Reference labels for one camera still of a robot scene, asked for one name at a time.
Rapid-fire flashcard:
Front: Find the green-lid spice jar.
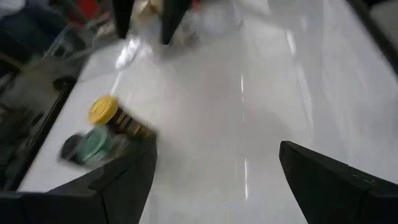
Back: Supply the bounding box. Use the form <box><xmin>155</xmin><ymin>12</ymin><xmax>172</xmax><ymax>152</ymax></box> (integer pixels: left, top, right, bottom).
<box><xmin>76</xmin><ymin>126</ymin><xmax>125</xmax><ymax>164</ymax></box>

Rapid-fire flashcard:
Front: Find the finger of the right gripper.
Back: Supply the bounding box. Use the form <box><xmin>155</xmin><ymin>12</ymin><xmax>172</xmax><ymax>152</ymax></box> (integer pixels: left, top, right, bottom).
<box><xmin>111</xmin><ymin>0</ymin><xmax>135</xmax><ymax>40</ymax></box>
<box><xmin>160</xmin><ymin>0</ymin><xmax>193</xmax><ymax>46</ymax></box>

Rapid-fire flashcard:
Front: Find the black-lid spice jar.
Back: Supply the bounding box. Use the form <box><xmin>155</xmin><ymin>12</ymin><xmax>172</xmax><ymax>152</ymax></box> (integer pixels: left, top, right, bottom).
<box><xmin>58</xmin><ymin>133</ymin><xmax>85</xmax><ymax>162</ymax></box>

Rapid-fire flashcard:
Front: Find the clear plastic bin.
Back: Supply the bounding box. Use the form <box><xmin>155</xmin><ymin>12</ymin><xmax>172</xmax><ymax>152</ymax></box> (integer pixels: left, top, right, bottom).
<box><xmin>43</xmin><ymin>6</ymin><xmax>203</xmax><ymax>78</ymax></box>

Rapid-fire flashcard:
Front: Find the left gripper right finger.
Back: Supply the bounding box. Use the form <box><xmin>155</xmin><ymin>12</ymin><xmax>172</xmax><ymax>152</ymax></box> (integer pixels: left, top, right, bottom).
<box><xmin>279</xmin><ymin>140</ymin><xmax>398</xmax><ymax>224</ymax></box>

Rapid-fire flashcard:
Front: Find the yellow-lid spice jar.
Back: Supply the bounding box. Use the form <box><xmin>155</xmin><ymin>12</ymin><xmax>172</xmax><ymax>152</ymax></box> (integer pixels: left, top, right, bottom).
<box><xmin>87</xmin><ymin>95</ymin><xmax>156</xmax><ymax>141</ymax></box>

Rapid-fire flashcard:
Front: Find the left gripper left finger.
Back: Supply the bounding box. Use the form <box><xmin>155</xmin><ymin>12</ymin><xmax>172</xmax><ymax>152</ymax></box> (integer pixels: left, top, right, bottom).
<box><xmin>0</xmin><ymin>136</ymin><xmax>158</xmax><ymax>224</ymax></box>

